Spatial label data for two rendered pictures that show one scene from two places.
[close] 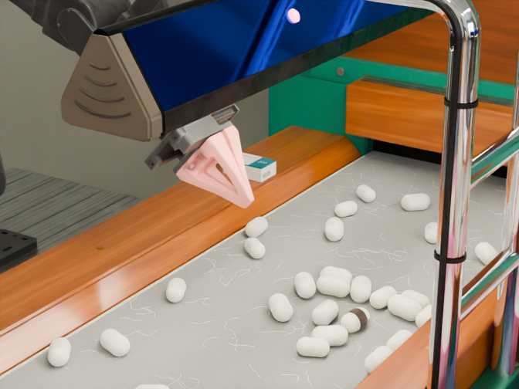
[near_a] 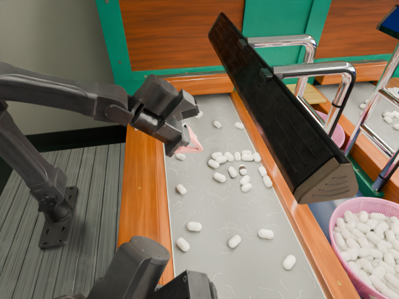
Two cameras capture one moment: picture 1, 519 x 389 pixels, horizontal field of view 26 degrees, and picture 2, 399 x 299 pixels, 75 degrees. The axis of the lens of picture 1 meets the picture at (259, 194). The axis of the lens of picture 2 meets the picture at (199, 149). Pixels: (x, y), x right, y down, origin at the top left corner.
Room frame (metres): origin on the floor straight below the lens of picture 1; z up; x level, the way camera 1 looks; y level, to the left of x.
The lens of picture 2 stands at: (0.68, 0.36, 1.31)
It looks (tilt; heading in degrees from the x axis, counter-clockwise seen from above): 42 degrees down; 318
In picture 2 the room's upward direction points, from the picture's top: straight up
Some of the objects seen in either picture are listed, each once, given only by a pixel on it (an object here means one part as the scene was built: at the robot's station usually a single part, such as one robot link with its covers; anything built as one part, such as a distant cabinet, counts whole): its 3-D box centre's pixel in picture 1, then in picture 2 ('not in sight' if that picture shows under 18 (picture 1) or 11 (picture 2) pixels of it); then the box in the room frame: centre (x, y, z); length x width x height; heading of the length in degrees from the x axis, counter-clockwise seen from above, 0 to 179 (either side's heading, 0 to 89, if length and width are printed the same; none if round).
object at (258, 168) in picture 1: (249, 166); not in sight; (1.35, 0.01, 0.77); 0.06 x 0.04 x 0.02; 57
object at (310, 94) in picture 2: not in sight; (279, 95); (1.15, -0.51, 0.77); 0.33 x 0.15 x 0.01; 57
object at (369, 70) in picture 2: not in sight; (352, 71); (1.01, -0.82, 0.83); 0.30 x 0.06 x 0.07; 57
